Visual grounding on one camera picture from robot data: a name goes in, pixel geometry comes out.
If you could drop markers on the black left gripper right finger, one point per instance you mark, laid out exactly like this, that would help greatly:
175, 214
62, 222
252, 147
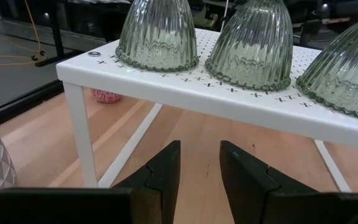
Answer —
247, 186

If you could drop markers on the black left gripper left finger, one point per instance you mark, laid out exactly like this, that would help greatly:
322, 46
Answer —
157, 186

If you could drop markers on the small red patterned candle holder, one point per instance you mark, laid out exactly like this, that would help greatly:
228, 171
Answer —
106, 97

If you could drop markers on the green ribbed glass candle holder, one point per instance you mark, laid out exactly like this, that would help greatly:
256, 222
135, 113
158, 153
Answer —
157, 34
253, 43
350, 71

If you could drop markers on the white perforated metal shelf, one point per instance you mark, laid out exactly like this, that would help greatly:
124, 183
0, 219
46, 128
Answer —
197, 99

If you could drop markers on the silver round washer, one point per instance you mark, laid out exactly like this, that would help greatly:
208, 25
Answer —
94, 54

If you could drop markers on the black desk foot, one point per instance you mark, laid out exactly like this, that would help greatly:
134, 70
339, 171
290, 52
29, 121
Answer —
57, 28

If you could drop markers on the black aluminium table frame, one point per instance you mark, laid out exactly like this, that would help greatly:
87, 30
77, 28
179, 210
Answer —
26, 100

